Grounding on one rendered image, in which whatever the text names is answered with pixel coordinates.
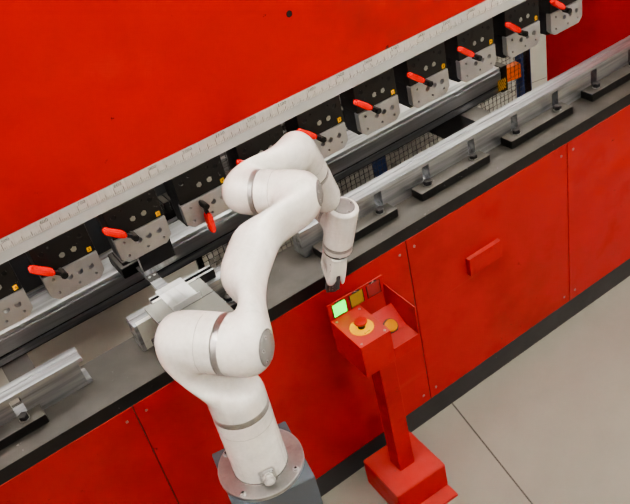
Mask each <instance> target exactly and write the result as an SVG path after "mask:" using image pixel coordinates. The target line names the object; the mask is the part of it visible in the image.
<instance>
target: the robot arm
mask: <svg viewBox="0 0 630 504"><path fill-rule="evenodd" d="M221 193H222V197H223V200H224V202H225V204H226V205H227V206H228V207H229V208H230V209H231V210H233V211H235V212H237V213H240V214H247V215H256V216H254V217H252V218H251V219H249V220H247V221H246V222H244V223H243V224H241V225H240V226H239V227H238V228H237V229H236V230H235V232H234V233H233V235H232V237H231V239H230V241H229V244H228V246H227V249H226V252H225V254H224V257H223V260H222V264H221V271H220V277H221V282H222V285H223V287H224V289H225V290H226V292H227V293H228V295H229V296H230V297H231V298H232V299H233V300H234V301H235V302H236V303H237V307H236V309H235V310H234V311H233V312H217V311H202V310H181V311H176V312H173V313H170V314H169V315H167V316H166V317H165V318H164V319H163V320H162V321H161V322H160V324H159V325H158V327H157V330H156V333H155V338H154V345H155V351H156V355H157V358H158V360H159V362H160V364H161V365H162V367H163V368H164V370H165V371H166V372H167V373H168V374H169V375H170V376H171V377H172V378H173V379H174V380H175V381H176V382H178V383H179V384H180V385H181V386H183V387H184V388H185V389H187V390H188V391H189V392H191V393H192V394H193V395H195V396H196V397H198V398H199V399H201V400H202V401H203V402H205V403H206V404H207V406H208V408H209V411H210V413H211V416H212V418H213V421H214V423H215V426H216V428H217V431H218V433H219V436H220V438H221V441H222V443H223V446H224V448H225V451H224V452H223V454H222V456H221V458H220V460H219V464H218V477H219V481H220V483H221V485H222V487H223V489H224V490H225V491H226V492H227V493H228V494H229V495H231V496H232V497H234V498H236V499H238V500H242V501H246V502H259V501H265V500H269V499H271V498H274V497H277V496H278V495H280V494H282V493H284V492H285V491H286V490H288V489H289V488H290V487H291V486H292V485H293V484H294V483H295V482H296V480H297V479H298V478H299V476H300V474H301V472H302V470H303V466H304V458H305V457H304V451H303V448H302V446H301V443H300V442H299V440H298V439H297V438H296V437H295V436H294V435H293V434H291V433H290V432H288V431H285V430H283V429H279V427H278V424H277V422H276V419H275V416H274V413H273V409H272V406H271V403H270V400H269V397H268V394H267V391H266V389H265V386H264V384H263V382H262V380H261V378H260V377H259V376H258V374H260V373H262V372H263V371H265V370H266V369H267V367H268V366H269V365H270V363H271V361H272V359H273V355H274V349H275V342H274V336H273V331H272V326H271V323H270V319H269V315H268V310H267V304H266V290H267V283H268V278H269V275H270V272H271V269H272V266H273V263H274V260H275V257H276V255H277V252H278V250H279V249H280V247H281V246H282V245H283V244H284V243H285V242H286V241H287V240H288V239H290V238H291V237H292V236H294V235H295V234H296V233H298V232H299V231H301V230H302V229H304V228H305V227H306V226H308V225H309V224H310V223H311V222H312V221H313V220H314V219H316V220H317V221H318V222H319V224H320V225H321V227H322V229H323V233H324V234H323V242H322V249H323V252H322V257H321V267H322V270H323V273H324V276H325V279H326V284H325V290H326V293H330V292H336V291H337V290H339V289H340V281H341V284H343V283H344V282H345V277H346V269H347V257H348V256H349V255H350V253H351V252H352V248H353V243H354V237H355V231H356V225H357V219H358V213H359V207H358V205H357V203H356V202H355V201H354V200H352V199H350V198H347V197H340V190H339V188H338V185H337V183H336V181H335V179H334V177H333V175H332V173H331V171H330V169H329V168H328V166H327V164H326V162H325V160H324V158H323V156H322V154H321V153H320V151H319V149H318V147H317V145H316V144H315V142H314V141H313V139H312V138H311V137H310V136H309V135H307V134H306V133H304V132H301V131H290V132H288V133H286V134H285V135H283V136H282V137H281V138H280V139H279V141H278V142H277V143H276V144H275V145H273V146H272V147H271V148H269V149H268V150H266V151H264V152H261V153H259V154H257V155H254V156H252V157H250V158H248V159H246V160H244V161H243V162H241V163H240V164H238V165H237V166H236V167H235V168H233V169H232V170H231V171H230V173H229V174H228V175H227V177H226V178H225V180H224V182H223V185H222V191H221Z"/></svg>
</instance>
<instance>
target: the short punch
mask: <svg viewBox="0 0 630 504"><path fill-rule="evenodd" d="M175 255H176V254H175V252H174V249H173V246H172V244H171V241H170V238H169V240H168V242H167V243H165V244H163V245H161V246H159V247H158V248H156V249H154V250H152V251H150V252H148V253H146V254H144V255H143V256H141V257H139V258H137V260H138V263H139V265H140V268H141V270H142V271H143V273H144V275H145V277H146V276H148V275H150V274H152V273H153V272H155V271H157V270H159V269H161V268H163V267H164V266H166V265H168V264H170V263H172V262H174V261H175V260H177V259H176V257H175Z"/></svg>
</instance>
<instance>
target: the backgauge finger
mask: <svg viewBox="0 0 630 504"><path fill-rule="evenodd" d="M108 258H109V260H110V262H111V264H112V265H113V266H114V267H115V269H116V270H117V271H118V272H119V273H120V274H121V275H122V276H123V277H124V278H125V279H126V278H128V277H130V276H132V275H134V274H135V273H137V272H139V273H140V274H141V275H142V276H143V277H144V278H145V279H146V280H147V281H148V282H149V283H150V284H151V285H152V286H153V287H154V288H155V289H156V290H159V289H161V288H162V287H164V286H166V285H168V284H167V283H166V282H165V281H164V280H163V279H162V278H161V277H160V276H159V275H158V274H157V273H156V272H153V273H152V274H150V275H148V276H146V277H145V275H144V273H143V271H142V270H141V268H140V265H139V263H138V260H137V259H135V260H133V261H131V262H127V261H122V260H121V259H120V258H119V257H118V256H117V255H116V254H115V253H114V252H111V253H110V254H108Z"/></svg>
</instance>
